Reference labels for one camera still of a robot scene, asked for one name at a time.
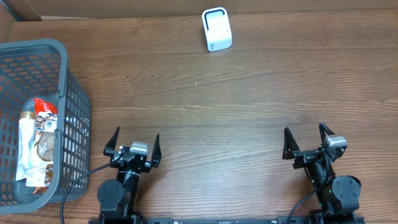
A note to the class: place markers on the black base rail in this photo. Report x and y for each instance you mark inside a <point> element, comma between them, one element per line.
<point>278,220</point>

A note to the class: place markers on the grey plastic basket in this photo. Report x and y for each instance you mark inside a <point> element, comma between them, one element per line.
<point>39,69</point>

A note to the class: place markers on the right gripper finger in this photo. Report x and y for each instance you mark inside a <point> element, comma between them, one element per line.
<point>290,145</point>
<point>325,131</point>

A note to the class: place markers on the white barcode scanner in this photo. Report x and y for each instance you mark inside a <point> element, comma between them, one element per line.
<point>217,29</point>

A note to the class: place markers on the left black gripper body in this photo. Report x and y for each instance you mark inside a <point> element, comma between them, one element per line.
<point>133,168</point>

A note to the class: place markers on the white gold tube package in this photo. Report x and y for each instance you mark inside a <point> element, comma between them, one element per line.
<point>26,138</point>

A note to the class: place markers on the brown white cookie pouch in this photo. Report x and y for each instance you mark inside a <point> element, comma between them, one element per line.
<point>46,146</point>

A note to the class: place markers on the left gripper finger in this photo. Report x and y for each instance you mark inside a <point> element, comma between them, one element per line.
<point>111,145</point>
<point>156,153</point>

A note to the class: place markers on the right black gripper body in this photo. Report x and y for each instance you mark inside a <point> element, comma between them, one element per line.
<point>305,157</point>

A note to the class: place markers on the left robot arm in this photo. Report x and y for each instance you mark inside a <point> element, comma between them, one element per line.
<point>117,197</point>

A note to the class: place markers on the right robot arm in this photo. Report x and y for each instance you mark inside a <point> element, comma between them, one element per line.
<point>338,196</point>

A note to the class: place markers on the orange cracker sleeve package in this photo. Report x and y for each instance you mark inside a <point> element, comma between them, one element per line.
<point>43,121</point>

